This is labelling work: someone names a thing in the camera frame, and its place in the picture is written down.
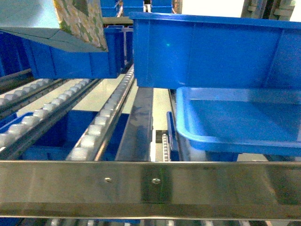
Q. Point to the flower gift bag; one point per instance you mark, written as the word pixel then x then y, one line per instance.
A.
pixel 69 25

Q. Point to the large blue bin behind tray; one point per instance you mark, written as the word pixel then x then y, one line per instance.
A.
pixel 173 50

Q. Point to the white roller track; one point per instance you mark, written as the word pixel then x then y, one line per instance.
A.
pixel 94 141

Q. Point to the blue plastic tray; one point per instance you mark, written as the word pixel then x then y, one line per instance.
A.
pixel 264 121

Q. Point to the blue bin on left rollers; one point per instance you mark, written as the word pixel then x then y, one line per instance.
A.
pixel 52 63

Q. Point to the stainless steel front rail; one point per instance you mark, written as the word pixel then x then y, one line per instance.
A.
pixel 145 190

